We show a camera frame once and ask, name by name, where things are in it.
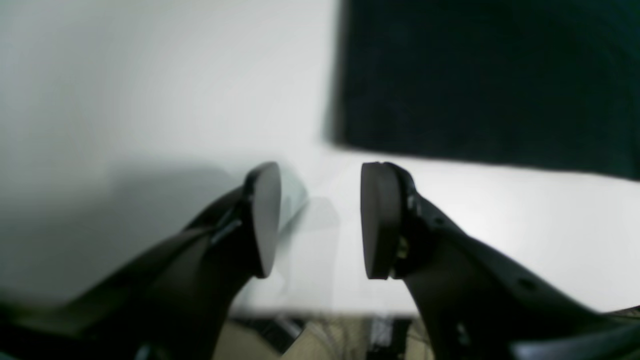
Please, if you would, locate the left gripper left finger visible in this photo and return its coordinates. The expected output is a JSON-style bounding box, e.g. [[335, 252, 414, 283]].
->
[[1, 161, 282, 360]]

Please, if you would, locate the black T-shirt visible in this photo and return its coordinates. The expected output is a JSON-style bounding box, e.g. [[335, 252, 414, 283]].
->
[[327, 0, 639, 181]]

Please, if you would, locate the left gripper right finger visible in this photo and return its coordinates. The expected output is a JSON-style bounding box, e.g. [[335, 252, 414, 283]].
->
[[360, 162, 640, 360]]

